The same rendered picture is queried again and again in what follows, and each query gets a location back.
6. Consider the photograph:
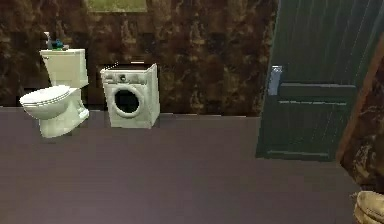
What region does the white washing machine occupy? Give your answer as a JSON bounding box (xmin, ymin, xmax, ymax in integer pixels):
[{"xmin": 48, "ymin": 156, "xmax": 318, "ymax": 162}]
[{"xmin": 99, "ymin": 62, "xmax": 161, "ymax": 130}]

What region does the dark green room door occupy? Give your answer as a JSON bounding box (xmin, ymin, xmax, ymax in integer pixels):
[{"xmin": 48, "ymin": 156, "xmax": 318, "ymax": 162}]
[{"xmin": 255, "ymin": 0, "xmax": 384, "ymax": 163}]

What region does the white toilet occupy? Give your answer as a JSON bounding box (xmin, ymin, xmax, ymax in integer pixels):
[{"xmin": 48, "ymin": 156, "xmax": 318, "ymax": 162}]
[{"xmin": 18, "ymin": 48, "xmax": 91, "ymax": 139}]

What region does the blue green small object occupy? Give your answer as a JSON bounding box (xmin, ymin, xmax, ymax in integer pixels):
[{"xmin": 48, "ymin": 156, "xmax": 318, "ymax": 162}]
[{"xmin": 51, "ymin": 39, "xmax": 70, "ymax": 52}]

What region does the grey spray bottle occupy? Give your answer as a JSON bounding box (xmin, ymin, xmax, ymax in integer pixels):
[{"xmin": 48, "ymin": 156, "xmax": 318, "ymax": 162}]
[{"xmin": 43, "ymin": 31, "xmax": 54, "ymax": 51}]

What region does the beige round basket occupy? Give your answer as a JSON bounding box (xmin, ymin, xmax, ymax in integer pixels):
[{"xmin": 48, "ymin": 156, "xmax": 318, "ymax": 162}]
[{"xmin": 352, "ymin": 190, "xmax": 384, "ymax": 224}]

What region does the silver door handle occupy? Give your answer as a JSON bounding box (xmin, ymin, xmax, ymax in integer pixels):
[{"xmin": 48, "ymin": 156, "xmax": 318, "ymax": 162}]
[{"xmin": 267, "ymin": 65, "xmax": 283, "ymax": 97}]

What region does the green framed wall picture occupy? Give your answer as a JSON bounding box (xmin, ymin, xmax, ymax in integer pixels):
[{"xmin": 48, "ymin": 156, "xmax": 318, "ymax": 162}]
[{"xmin": 85, "ymin": 0, "xmax": 149, "ymax": 14}]

